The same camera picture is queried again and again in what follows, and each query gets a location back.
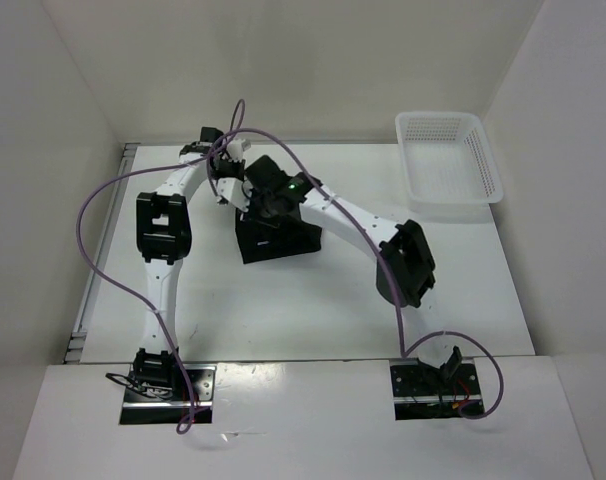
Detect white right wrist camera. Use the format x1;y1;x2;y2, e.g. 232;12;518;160
216;177;251;212

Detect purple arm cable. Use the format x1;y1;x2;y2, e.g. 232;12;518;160
205;128;507;419
76;98;248;435

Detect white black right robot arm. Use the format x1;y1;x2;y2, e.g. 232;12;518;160
245;155;463;393

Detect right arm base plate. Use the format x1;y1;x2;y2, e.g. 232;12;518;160
389;362;485;421

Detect white perforated plastic basket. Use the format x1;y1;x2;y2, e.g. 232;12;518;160
395;111;504;207

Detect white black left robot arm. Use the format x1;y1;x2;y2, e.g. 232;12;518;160
130;127;250;400

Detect black sport shorts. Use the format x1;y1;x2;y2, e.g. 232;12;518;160
235;210;322;264

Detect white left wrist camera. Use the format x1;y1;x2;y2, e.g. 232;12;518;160
226;138;251;162

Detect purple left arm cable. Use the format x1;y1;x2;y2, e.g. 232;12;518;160
76;98;248;435

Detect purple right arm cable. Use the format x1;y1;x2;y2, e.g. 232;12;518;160
205;128;507;419

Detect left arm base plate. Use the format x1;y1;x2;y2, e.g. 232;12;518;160
114;364;217;426

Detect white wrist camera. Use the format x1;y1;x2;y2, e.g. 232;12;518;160
226;138;251;162
216;177;251;212

